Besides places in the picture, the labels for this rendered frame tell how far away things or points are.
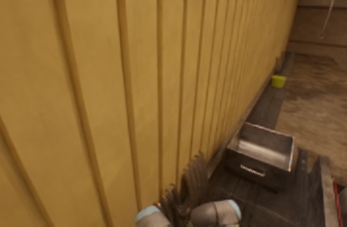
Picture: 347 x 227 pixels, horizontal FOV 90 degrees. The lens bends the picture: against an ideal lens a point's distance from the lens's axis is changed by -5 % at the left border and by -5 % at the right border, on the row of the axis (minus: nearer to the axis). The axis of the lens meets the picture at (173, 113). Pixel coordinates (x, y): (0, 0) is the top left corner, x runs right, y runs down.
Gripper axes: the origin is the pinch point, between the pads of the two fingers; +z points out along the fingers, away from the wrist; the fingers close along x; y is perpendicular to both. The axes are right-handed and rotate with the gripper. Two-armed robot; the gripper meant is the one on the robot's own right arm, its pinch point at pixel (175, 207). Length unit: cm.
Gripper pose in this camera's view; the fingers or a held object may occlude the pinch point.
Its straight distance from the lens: 177.9
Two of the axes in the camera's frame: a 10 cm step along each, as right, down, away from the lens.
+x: -5.5, 3.8, -7.5
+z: -8.2, -0.7, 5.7
